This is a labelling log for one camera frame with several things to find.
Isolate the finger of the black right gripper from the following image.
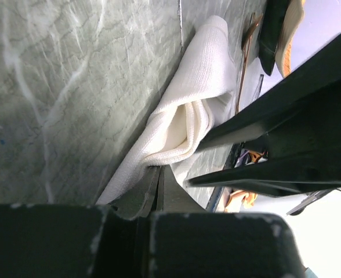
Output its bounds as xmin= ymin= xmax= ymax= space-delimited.
xmin=197 ymin=33 xmax=341 ymax=151
xmin=188 ymin=127 xmax=341 ymax=197

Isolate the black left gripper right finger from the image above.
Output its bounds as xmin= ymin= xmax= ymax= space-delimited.
xmin=151 ymin=167 xmax=305 ymax=277

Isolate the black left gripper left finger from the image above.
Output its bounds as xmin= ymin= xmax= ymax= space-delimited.
xmin=0 ymin=167 xmax=159 ymax=277

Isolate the white cloth napkin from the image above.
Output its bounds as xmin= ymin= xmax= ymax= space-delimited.
xmin=97 ymin=16 xmax=237 ymax=204

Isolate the rose gold spoon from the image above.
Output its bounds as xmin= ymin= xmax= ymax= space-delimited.
xmin=235 ymin=27 xmax=254 ymax=115

